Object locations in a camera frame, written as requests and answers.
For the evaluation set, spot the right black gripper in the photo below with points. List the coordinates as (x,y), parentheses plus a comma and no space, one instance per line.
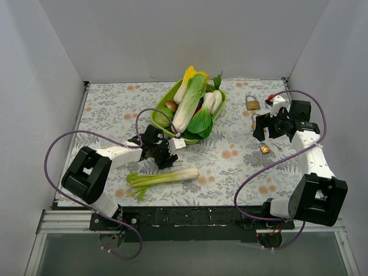
(266,123)

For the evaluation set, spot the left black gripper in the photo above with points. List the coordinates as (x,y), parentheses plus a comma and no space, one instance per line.
(165,153)

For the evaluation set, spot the large brass padlock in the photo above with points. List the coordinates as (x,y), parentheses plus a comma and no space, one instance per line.
(252,103)
(253,117)

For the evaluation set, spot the small brass padlock shackle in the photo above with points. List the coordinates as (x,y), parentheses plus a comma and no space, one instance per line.
(178,163)

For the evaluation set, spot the small brass padlock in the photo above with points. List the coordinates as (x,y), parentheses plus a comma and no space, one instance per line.
(264,148)

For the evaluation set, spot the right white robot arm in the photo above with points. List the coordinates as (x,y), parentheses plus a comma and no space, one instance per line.
(319,195)

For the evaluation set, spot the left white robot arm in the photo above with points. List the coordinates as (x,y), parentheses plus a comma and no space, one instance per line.
(88,172)

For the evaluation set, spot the toy celery stalk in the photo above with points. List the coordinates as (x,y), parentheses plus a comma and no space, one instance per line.
(140,183)

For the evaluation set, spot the toy green cabbage head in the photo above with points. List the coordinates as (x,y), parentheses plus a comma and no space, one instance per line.
(163,118)

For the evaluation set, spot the toy bok choy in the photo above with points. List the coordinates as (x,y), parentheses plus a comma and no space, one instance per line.
(212,101)

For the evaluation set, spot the floral table mat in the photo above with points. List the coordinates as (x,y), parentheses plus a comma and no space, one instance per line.
(231,164)

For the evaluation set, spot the toy brown mushroom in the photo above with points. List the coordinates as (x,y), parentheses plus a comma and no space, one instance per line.
(171,105)

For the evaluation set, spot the toy leafy green sprig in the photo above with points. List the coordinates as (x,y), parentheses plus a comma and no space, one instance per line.
(217,80)

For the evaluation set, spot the large toy napa cabbage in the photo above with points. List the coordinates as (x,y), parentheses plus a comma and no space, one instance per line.
(195,90)

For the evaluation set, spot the yellow toy cabbage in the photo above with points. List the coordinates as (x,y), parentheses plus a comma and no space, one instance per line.
(189,73)

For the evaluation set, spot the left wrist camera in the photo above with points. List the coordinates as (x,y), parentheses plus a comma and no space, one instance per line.
(175,144)

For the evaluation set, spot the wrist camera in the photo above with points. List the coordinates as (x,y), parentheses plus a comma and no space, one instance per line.
(276,102)
(175,144)

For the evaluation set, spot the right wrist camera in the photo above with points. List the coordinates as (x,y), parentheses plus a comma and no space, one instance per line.
(276,102)

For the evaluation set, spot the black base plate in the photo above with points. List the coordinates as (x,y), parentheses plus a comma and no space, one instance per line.
(181,224)

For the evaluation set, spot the aluminium frame rail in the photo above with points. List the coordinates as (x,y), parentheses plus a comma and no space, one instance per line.
(56,221)

